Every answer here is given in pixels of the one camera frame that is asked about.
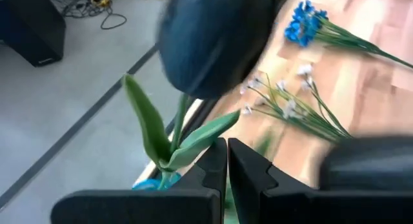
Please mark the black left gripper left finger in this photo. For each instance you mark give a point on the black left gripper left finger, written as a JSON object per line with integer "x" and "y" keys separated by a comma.
{"x": 145, "y": 208}

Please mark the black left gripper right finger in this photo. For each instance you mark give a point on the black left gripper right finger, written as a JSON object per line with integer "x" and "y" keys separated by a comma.
{"x": 306, "y": 208}

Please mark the white artificial flower bunch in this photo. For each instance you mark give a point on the white artificial flower bunch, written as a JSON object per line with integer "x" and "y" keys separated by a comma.
{"x": 317, "y": 125}

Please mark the blue artificial flower bunch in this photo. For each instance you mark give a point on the blue artificial flower bunch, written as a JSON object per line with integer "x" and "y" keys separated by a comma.
{"x": 303, "y": 27}

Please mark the flowers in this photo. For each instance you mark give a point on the flowers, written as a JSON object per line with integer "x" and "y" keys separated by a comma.
{"x": 219, "y": 40}

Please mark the blue glass vase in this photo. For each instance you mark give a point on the blue glass vase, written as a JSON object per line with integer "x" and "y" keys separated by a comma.
{"x": 145, "y": 184}

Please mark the yellow black plug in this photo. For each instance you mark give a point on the yellow black plug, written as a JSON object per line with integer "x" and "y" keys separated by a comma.
{"x": 102, "y": 1}

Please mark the black equipment case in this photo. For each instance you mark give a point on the black equipment case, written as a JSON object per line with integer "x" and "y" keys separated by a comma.
{"x": 29, "y": 27}

